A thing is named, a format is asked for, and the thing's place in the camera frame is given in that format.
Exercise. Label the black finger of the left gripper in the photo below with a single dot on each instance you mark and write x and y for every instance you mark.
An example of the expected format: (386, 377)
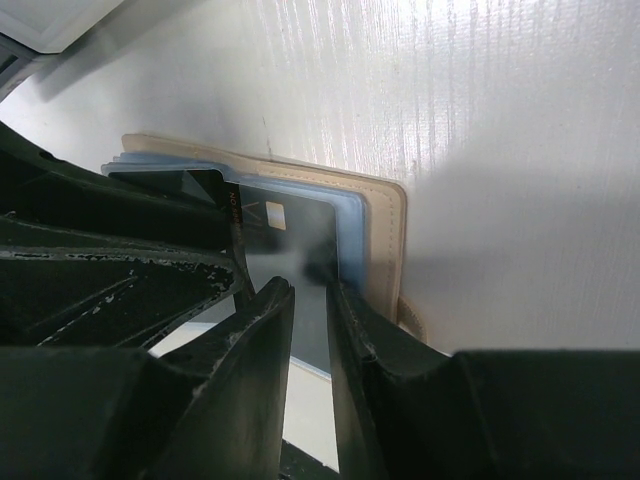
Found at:
(92, 260)

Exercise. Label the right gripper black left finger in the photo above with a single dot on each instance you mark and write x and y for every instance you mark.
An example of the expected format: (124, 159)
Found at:
(233, 425)

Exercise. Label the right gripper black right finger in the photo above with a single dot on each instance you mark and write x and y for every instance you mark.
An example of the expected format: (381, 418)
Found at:
(378, 370)

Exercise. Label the black white card tray organizer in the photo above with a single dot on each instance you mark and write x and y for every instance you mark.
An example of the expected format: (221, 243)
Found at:
(34, 32)

